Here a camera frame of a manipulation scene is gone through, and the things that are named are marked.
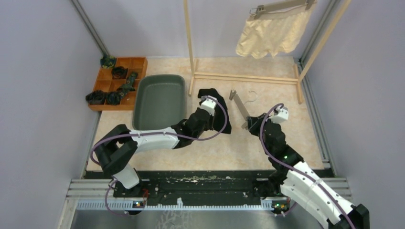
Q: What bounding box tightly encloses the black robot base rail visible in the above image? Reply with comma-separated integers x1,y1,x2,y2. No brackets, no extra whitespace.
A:
113,170,288,207

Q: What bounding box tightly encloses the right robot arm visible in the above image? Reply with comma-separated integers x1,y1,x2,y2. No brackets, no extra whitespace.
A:
246,114,371,229

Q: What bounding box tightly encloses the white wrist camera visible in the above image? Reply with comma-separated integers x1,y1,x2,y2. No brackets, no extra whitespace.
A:
269,106,289,124
200,97,216,116

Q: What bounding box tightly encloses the dark green plastic bin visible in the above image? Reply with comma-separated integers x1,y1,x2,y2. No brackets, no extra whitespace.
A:
132,74,187,130

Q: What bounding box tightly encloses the orange compartment tray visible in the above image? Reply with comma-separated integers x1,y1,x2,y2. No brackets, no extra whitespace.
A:
88,57,148,111

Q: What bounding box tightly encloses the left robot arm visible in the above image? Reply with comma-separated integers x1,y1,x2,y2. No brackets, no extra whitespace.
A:
91,108,229,198

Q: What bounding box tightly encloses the wooden clothes rack frame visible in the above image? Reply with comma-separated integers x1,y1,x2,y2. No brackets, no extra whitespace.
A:
183,0,351,104

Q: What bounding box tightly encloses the black garment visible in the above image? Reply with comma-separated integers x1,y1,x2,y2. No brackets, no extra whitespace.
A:
197,88,232,135

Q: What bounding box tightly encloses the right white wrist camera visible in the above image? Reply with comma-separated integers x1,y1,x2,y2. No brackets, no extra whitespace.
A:
269,106,289,124

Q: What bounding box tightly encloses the beige clip hanger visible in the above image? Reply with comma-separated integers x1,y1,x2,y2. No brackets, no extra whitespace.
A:
249,0,316,19

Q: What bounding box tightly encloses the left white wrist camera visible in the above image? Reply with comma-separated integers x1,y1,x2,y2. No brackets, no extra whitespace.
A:
200,97,216,116

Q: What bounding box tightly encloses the beige cotton underwear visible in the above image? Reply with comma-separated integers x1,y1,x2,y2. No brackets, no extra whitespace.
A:
235,3,317,59

